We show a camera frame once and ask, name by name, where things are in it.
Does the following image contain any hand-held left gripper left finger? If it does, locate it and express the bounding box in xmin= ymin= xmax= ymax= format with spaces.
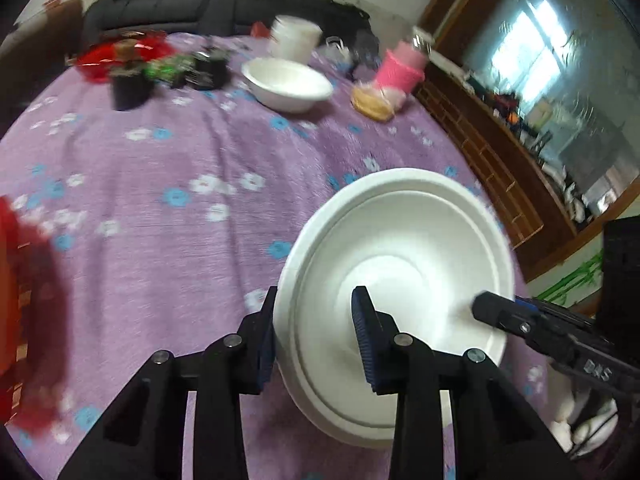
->
xmin=57 ymin=286 xmax=279 ymax=480

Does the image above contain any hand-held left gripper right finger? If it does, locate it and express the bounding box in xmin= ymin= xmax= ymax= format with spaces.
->
xmin=351 ymin=285 xmax=583 ymax=480

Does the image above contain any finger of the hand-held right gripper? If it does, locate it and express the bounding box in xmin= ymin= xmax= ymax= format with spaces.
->
xmin=472 ymin=291 xmax=576 ymax=361
xmin=515 ymin=296 xmax=568 ymax=318

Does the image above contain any large white bowl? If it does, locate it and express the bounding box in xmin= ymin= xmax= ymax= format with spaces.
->
xmin=274 ymin=169 xmax=516 ymax=448

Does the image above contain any white rounded object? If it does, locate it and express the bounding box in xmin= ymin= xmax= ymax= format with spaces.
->
xmin=546 ymin=360 xmax=622 ymax=457

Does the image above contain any black box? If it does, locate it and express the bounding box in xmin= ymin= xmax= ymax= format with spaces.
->
xmin=602 ymin=217 xmax=640 ymax=342

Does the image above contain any purple floral tablecloth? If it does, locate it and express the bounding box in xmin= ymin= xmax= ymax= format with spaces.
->
xmin=0 ymin=32 xmax=551 ymax=480

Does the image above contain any wooden cabinet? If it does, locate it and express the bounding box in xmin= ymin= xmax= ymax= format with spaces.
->
xmin=414 ymin=0 xmax=640 ymax=282

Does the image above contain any small white bowl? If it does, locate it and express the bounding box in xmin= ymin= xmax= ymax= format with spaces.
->
xmin=241 ymin=57 xmax=334 ymax=114

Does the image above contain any pink knit-sleeved thermos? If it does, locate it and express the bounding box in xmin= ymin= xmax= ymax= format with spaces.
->
xmin=375 ymin=29 xmax=434 ymax=107

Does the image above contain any small black pot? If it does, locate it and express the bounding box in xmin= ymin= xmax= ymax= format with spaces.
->
xmin=191 ymin=51 xmax=232 ymax=92
xmin=110 ymin=69 xmax=154 ymax=112

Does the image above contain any green wrapped candy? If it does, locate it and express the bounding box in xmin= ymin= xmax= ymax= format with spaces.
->
xmin=144 ymin=56 xmax=197 ymax=84

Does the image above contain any black sofa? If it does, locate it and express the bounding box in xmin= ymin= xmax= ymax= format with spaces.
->
xmin=81 ymin=0 xmax=372 ymax=47

